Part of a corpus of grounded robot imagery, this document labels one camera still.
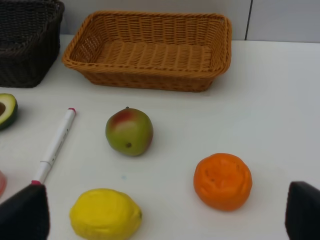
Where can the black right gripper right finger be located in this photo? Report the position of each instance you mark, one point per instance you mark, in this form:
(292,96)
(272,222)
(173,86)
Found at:
(302,215)

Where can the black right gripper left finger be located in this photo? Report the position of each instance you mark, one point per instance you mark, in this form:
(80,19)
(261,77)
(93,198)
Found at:
(25,215)

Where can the white marker pink caps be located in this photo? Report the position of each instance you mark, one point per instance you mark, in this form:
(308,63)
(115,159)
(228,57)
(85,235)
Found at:
(54,147)

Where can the yellow lemon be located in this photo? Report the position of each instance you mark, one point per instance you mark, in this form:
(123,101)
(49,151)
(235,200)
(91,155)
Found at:
(105,214)

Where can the orange mandarin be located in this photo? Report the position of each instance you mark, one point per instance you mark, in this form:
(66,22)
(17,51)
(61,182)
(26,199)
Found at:
(223,181)

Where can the green red pear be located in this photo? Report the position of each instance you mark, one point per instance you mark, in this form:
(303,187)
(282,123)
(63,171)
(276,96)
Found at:
(129,131)

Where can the pink bottle white cap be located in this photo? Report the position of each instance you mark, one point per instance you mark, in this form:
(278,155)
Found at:
(3,183)

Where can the halved avocado with pit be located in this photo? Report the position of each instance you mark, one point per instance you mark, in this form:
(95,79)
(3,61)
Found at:
(8,110)

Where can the dark brown wicker basket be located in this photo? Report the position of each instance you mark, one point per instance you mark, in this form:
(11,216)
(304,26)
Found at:
(29,40)

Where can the orange wicker basket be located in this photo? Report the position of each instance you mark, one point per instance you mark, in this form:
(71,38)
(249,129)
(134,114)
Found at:
(149,50)

